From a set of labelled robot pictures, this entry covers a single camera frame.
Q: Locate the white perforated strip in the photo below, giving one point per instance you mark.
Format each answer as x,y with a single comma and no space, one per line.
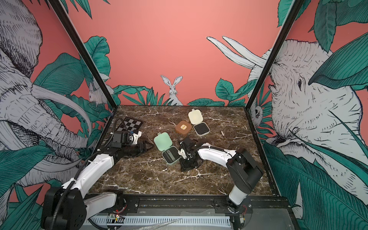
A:
217,221

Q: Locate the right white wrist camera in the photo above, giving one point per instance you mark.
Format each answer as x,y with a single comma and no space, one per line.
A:
183,153

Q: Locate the black frame post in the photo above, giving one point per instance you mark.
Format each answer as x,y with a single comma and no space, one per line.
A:
74,36
289,21

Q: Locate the left black frame post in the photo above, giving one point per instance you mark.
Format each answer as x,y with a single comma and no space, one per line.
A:
74,36

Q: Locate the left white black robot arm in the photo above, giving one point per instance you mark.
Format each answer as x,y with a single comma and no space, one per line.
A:
65,207

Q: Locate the brown clipper case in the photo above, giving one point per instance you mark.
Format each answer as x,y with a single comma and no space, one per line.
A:
183,128

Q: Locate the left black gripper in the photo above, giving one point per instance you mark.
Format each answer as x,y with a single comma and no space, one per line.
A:
144,146

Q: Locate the black aluminium front rail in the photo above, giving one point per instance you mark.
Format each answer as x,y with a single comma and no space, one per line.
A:
220,203

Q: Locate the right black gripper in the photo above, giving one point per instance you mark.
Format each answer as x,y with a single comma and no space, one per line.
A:
184,167

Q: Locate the mint green clipper case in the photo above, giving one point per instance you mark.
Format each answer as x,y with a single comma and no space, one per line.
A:
165,145

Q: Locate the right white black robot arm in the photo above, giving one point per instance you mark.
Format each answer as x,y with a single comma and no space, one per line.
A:
244,170

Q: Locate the right black frame post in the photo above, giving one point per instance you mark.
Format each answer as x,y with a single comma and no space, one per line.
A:
289,21

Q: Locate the cream clipper case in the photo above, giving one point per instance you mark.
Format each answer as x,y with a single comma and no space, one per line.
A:
196,119

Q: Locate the black white checkerboard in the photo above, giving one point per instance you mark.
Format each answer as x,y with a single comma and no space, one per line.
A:
130,124

